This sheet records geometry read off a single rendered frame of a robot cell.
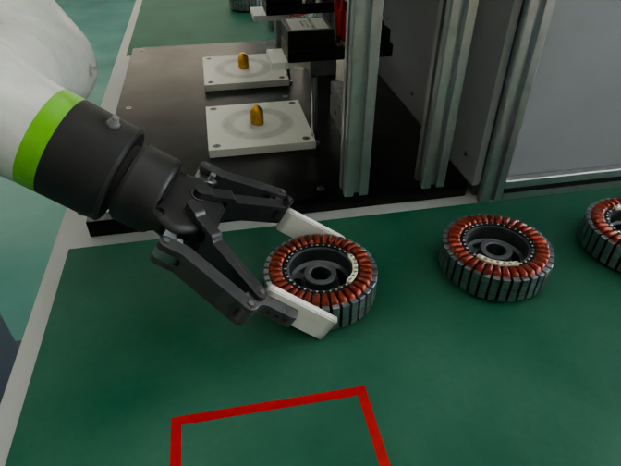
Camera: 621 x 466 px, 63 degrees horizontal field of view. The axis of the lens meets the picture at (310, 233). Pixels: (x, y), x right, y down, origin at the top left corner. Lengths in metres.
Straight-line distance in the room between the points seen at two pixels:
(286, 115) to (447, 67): 0.30
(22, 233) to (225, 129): 1.43
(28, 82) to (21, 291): 1.40
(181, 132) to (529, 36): 0.49
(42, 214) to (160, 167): 1.73
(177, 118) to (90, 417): 0.51
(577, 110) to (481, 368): 0.36
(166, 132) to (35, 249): 1.26
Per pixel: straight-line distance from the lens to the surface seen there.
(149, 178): 0.45
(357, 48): 0.55
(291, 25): 0.74
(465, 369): 0.48
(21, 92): 0.47
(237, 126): 0.78
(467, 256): 0.53
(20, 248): 2.03
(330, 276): 0.50
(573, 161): 0.74
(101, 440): 0.45
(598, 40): 0.67
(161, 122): 0.84
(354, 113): 0.57
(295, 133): 0.75
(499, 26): 0.62
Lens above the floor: 1.11
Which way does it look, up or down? 37 degrees down
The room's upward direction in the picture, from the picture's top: straight up
